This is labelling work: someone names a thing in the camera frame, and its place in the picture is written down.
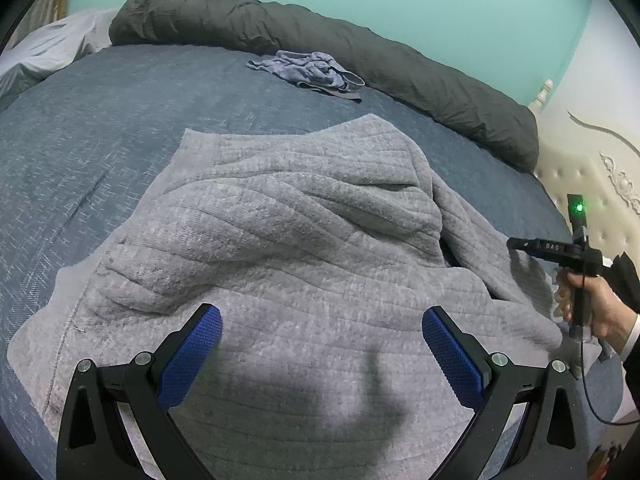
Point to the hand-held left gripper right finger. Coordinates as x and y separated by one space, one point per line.
452 355

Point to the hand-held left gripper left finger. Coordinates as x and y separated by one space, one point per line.
192 355

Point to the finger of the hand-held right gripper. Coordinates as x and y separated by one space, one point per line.
525 247

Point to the grey knit sweater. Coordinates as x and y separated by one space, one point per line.
300 260

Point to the person's right forearm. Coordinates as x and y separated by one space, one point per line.
632 360

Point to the person's right hand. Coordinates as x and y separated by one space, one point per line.
607 305

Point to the cream tufted headboard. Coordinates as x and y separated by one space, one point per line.
590 180

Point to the blue-grey crumpled shorts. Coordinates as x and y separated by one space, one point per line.
310 67

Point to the dark grey rolled duvet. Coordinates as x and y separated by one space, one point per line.
300 30

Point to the light grey bed sheet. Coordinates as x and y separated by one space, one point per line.
55 45

